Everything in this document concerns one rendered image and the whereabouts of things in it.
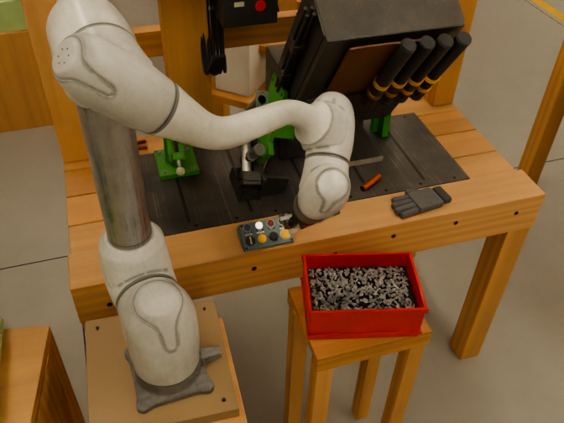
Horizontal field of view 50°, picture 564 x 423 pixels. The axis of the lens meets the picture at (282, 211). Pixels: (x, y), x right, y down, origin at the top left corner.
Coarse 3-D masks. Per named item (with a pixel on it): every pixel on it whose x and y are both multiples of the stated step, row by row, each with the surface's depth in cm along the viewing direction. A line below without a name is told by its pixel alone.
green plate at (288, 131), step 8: (272, 80) 180; (272, 88) 180; (280, 88) 174; (272, 96) 179; (280, 96) 174; (280, 128) 181; (288, 128) 181; (264, 136) 184; (272, 136) 180; (280, 136) 182; (288, 136) 183
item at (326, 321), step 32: (320, 256) 173; (352, 256) 174; (384, 256) 175; (320, 288) 169; (352, 288) 168; (384, 288) 171; (416, 288) 167; (320, 320) 160; (352, 320) 161; (384, 320) 162; (416, 320) 163
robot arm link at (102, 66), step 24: (96, 24) 98; (72, 48) 90; (96, 48) 91; (120, 48) 94; (72, 72) 90; (96, 72) 91; (120, 72) 92; (144, 72) 96; (72, 96) 94; (96, 96) 92; (120, 96) 93; (144, 96) 95; (168, 96) 99; (120, 120) 98; (144, 120) 98
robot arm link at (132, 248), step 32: (64, 0) 106; (96, 0) 105; (64, 32) 100; (96, 128) 115; (128, 128) 119; (96, 160) 121; (128, 160) 122; (128, 192) 127; (128, 224) 132; (128, 256) 137; (160, 256) 141
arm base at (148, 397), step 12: (204, 348) 148; (216, 348) 149; (204, 360) 146; (132, 372) 145; (204, 372) 146; (144, 384) 140; (180, 384) 140; (192, 384) 142; (204, 384) 143; (144, 396) 140; (156, 396) 140; (168, 396) 140; (180, 396) 141; (144, 408) 138
